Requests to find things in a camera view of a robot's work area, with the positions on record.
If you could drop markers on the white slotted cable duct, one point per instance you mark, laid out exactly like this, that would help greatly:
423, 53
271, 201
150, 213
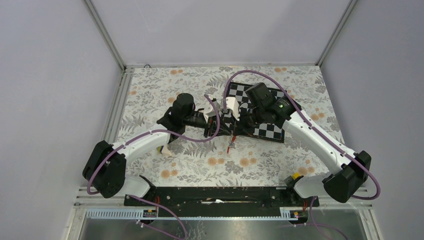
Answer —
272, 214

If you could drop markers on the metal keyring holder red handle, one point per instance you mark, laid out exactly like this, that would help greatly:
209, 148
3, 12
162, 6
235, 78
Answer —
231, 144

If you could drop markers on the floral patterned table mat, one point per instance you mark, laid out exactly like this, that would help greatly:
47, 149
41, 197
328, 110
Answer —
252, 162

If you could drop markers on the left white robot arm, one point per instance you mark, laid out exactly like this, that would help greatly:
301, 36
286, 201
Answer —
106, 167

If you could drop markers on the aluminium frame rail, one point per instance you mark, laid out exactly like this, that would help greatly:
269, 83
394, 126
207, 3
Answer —
122, 81

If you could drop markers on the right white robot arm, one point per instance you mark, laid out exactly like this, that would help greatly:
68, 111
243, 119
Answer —
348, 169

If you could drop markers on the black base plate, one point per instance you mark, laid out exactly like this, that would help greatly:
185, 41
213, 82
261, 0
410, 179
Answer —
233, 199

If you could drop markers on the black white chessboard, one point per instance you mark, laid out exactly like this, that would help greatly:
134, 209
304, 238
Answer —
260, 98

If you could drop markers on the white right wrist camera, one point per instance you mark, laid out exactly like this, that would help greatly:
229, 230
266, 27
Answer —
233, 105

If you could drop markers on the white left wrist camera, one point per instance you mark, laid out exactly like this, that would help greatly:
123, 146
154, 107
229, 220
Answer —
211, 110

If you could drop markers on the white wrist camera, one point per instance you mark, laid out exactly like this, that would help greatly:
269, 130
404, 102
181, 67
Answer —
233, 105
211, 110

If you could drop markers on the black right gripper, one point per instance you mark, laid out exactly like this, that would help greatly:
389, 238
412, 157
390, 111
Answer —
240, 128

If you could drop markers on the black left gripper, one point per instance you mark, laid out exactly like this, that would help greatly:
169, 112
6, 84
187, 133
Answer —
223, 131

